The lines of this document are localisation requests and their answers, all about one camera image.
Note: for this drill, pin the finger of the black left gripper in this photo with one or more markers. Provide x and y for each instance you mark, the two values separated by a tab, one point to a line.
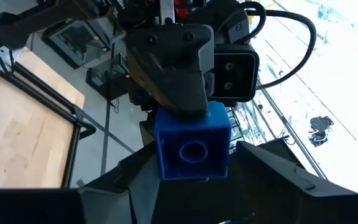
172	62

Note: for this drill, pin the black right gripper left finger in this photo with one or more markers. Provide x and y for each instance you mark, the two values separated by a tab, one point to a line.
141	193

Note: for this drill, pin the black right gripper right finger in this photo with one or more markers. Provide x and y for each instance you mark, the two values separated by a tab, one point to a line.
275	193

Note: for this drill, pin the blue plastic building block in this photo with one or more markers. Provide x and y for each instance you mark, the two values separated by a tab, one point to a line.
194	149

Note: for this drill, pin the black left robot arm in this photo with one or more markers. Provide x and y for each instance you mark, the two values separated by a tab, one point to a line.
42	15

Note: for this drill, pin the grey metal ceiling pipe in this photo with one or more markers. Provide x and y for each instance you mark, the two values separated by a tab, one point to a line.
291	133

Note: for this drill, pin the black equipment box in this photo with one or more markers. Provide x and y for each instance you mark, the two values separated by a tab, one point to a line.
107	81

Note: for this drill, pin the dark grey equipment case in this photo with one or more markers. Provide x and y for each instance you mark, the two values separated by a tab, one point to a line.
76	40

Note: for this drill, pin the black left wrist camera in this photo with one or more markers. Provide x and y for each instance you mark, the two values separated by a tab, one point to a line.
235	74

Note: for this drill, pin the silver metal mounting bracket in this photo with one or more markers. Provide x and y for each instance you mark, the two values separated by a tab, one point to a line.
2	59

